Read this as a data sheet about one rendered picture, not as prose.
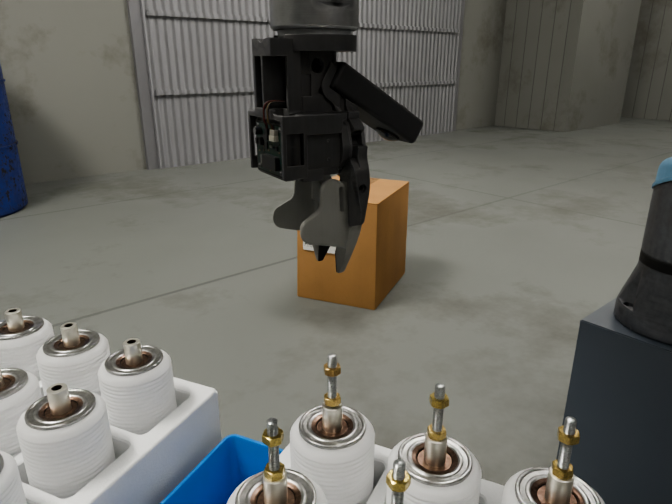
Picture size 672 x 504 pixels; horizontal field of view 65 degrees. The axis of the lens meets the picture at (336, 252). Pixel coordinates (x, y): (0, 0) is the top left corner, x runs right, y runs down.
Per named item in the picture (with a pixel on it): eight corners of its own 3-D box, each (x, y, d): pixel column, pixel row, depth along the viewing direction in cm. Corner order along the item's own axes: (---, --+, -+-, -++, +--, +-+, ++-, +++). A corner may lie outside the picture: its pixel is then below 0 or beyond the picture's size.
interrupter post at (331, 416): (347, 430, 59) (347, 405, 58) (330, 438, 58) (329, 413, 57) (334, 419, 61) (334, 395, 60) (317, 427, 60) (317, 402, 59)
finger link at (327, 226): (295, 281, 49) (286, 182, 47) (349, 269, 52) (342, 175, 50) (311, 288, 47) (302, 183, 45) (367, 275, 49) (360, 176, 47)
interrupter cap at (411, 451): (482, 487, 51) (483, 481, 51) (405, 491, 51) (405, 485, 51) (459, 435, 58) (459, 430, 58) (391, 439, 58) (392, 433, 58)
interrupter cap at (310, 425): (379, 433, 59) (379, 428, 59) (324, 462, 55) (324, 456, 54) (338, 400, 64) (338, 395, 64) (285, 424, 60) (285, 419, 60)
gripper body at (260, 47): (250, 174, 50) (242, 36, 46) (328, 165, 54) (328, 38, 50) (286, 190, 44) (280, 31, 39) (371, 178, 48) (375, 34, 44)
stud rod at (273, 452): (271, 483, 49) (268, 416, 47) (282, 484, 49) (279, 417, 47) (268, 491, 49) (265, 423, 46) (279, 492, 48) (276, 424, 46)
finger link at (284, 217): (266, 256, 54) (268, 169, 50) (316, 246, 57) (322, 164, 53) (279, 269, 52) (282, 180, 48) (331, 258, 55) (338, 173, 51)
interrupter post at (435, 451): (448, 469, 54) (451, 442, 52) (425, 470, 53) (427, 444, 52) (442, 453, 56) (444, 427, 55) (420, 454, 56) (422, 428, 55)
